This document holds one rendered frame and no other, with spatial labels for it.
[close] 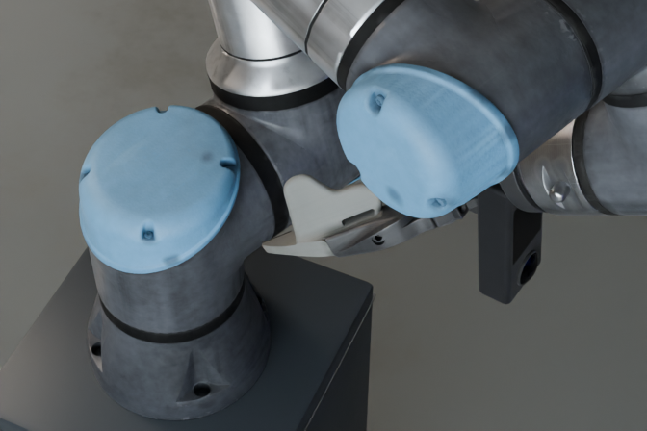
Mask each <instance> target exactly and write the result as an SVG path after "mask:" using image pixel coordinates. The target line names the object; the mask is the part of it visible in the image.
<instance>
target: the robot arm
mask: <svg viewBox="0 0 647 431"><path fill-rule="evenodd" d="M208 2H209V6H210V9H211V13H212V16H213V19H214V23H215V26H216V30H217V34H218V38H217V39H216V40H215V42H214V43H213V44H212V46H211V47H210V49H209V51H208V53H207V57H206V69H207V73H208V77H209V80H210V84H211V88H212V91H213V96H212V98H210V99H209V100H207V101H206V102H204V103H203V104H201V105H200V106H198V107H196V108H195V109H194V108H190V107H185V106H177V105H170V106H168V110H167V111H159V109H158V108H157V107H151V108H147V109H144V110H140V111H138V112H135V113H133V114H129V115H127V116H126V117H124V118H123V119H121V120H119V121H118V122H117V123H115V124H114V125H112V126H111V127H110V128H109V129H108V130H106V131H105V132H104V133H103V134H102V135H101V136H100V137H99V139H98V140H97V141H96V142H95V144H94V145H93V146H92V148H91V150H90V152H89V153H88V155H87V157H86V159H85V161H84V163H83V166H82V170H81V174H80V180H79V196H80V204H79V217H80V224H81V229H82V232H83V235H84V238H85V240H86V243H87V245H88V247H89V252H90V256H91V264H92V269H93V274H94V278H95V283H96V287H97V291H98V293H97V296H96V298H95V301H94V304H93V307H92V310H91V315H90V319H89V323H88V331H87V345H88V352H89V355H90V359H91V367H92V370H93V373H94V375H95V377H96V379H97V381H98V383H99V384H100V386H101V387H102V389H103V390H104V391H105V393H106V394H107V395H108V396H109V397H110V398H111V399H113V400H114V401H115V402H116V403H118V404H119V405H120V406H122V407H124V408H125V409H127V410H129V411H131V412H133V413H135V414H138V415H141V416H143V417H147V418H154V419H160V420H188V419H195V418H202V417H206V416H209V415H212V414H214V413H216V412H218V411H220V410H222V409H224V408H226V407H228V406H230V405H231V404H233V403H234V402H236V401H237V400H238V399H240V398H241V397H242V396H243V395H245V394H246V393H247V392H248V391H249V390H250V389H251V387H252V386H253V385H254V384H255V383H256V381H257V380H258V378H259V377H260V375H261V374H262V372H263V370H264V368H265V365H266V363H267V361H268V358H269V353H270V347H271V331H270V319H269V314H268V310H267V307H266V304H265V302H264V300H263V297H262V296H261V294H260V292H259V291H258V290H257V288H256V287H255V286H254V285H253V283H252V282H251V281H250V280H249V277H248V275H247V274H246V272H245V263H244V259H245V258H246V257H247V256H248V255H250V254H251V253H252V252H254V251H255V250H257V249H258V248H259V247H261V246H263V248H264V249H265V251H266V252H268V253H272V254H281V255H293V256H306V257H328V256H336V257H338V258H340V257H347V256H352V255H358V254H364V253H371V252H376V251H379V250H383V249H386V248H390V247H392V246H395V245H398V244H400V243H402V242H405V241H408V240H410V239H412V238H414V237H415V236H417V235H419V234H421V233H423V232H425V231H428V230H432V229H435V228H436V227H438V228H439V227H442V226H445V225H448V224H451V223H453V222H455V221H457V220H458V219H462V218H463V217H464V216H465V215H466V214H467V213H468V211H471V212H473V213H475V214H478V246H479V291H480V292H481V293H482V294H484V295H486V296H488V297H491V298H493V299H495V300H497V301H499V302H501V303H503V304H509V303H510V302H511V301H512V300H513V298H514V297H515V296H516V294H517V293H518V292H519V290H521V289H522V287H523V286H524V285H525V284H527V282H529V280H530V279H531V278H532V276H533V275H534V273H535V272H536V270H537V267H538V265H539V264H540V262H541V243H542V219H543V213H549V214H553V215H557V216H619V215H621V216H647V0H478V1H475V0H208ZM360 178H361V181H362V182H363V183H361V184H356V185H353V186H350V187H347V188H344V189H343V187H344V186H346V185H349V184H352V183H353V182H355V181H357V180H359V179H360ZM382 202H384V203H385V204H386V205H385V206H382ZM292 224H293V227H294V231H289V232H287V233H284V234H282V235H279V236H277V237H276V235H278V234H279V233H280V232H282V231H284V230H285V229H286V228H288V227H289V226H290V225H292Z"/></svg>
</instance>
